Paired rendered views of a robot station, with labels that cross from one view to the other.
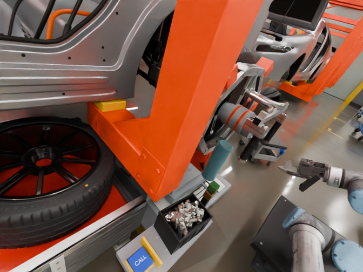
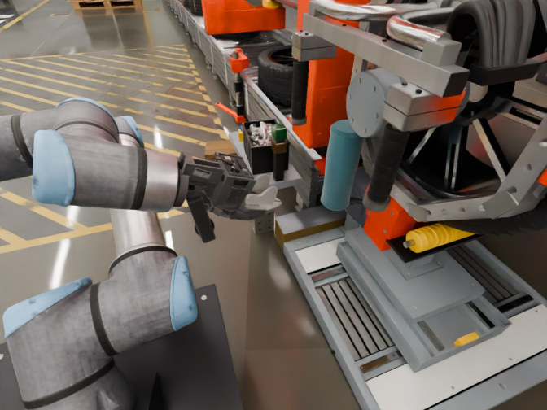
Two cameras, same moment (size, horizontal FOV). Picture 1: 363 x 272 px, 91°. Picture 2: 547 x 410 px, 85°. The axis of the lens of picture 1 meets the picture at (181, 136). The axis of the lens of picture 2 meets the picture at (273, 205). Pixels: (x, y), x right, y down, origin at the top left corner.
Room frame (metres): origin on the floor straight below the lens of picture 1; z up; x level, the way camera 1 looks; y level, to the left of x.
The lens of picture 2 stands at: (1.10, -0.92, 1.09)
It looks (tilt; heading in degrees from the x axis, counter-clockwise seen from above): 41 degrees down; 127
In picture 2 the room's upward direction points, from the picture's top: straight up
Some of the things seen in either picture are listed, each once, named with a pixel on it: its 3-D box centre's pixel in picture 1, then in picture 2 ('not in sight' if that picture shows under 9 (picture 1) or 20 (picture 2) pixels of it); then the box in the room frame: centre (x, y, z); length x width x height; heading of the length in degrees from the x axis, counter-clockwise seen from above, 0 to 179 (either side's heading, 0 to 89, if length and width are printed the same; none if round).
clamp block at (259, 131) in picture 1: (255, 127); (314, 44); (0.73, -0.29, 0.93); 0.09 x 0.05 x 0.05; 57
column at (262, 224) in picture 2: not in sight; (260, 194); (0.40, -0.10, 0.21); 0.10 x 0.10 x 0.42; 57
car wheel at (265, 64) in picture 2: not in sight; (304, 73); (-0.08, 0.98, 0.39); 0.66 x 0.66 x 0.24
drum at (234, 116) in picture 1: (239, 119); (405, 98); (0.95, -0.27, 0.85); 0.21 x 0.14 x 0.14; 57
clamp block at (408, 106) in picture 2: (277, 115); (422, 102); (1.02, -0.47, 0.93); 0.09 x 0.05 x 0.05; 57
